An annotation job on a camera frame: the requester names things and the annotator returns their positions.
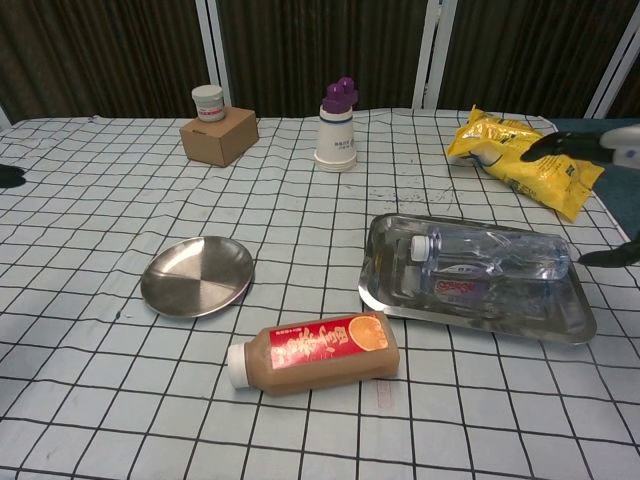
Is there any white plastic jar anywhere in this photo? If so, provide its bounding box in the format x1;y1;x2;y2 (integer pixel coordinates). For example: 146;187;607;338
191;85;226;124

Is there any white black checkered tablecloth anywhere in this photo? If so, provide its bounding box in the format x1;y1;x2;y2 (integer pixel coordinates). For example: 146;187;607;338
0;107;640;480

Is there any yellow snack bag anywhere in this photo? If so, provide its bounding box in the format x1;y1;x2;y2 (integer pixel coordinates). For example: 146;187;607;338
445;104;606;224

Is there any round steel plate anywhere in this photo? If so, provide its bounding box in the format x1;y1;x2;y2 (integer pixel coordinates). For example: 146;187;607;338
139;235;256;320

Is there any small cardboard box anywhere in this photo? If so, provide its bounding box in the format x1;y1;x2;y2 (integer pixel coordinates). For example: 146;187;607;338
179;106;260;168

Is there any purple plastic toy block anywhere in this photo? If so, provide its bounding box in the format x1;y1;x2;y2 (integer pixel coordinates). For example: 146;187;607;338
321;76;359;115

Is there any brown drink bottle red label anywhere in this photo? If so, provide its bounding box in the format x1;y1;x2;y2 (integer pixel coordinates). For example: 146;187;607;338
226;312;401;399

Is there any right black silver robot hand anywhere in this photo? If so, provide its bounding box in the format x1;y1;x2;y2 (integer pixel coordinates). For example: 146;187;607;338
519;124;640;268

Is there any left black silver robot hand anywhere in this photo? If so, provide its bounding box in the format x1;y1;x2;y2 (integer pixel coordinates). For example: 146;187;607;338
0;164;26;190

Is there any clear plastic water bottle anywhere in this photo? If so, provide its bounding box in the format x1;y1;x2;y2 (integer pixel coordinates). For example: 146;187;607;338
410;227;572;301

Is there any upturned white paper cup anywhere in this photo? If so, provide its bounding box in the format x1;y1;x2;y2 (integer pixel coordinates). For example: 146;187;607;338
313;107;358;174

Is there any rectangular steel tray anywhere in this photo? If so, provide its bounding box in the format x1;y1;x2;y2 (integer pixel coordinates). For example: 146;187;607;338
357;213;599;345

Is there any brown partition panel white frame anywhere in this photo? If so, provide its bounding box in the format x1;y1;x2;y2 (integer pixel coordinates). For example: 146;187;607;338
207;0;441;117
0;0;229;124
594;0;640;121
414;0;631;120

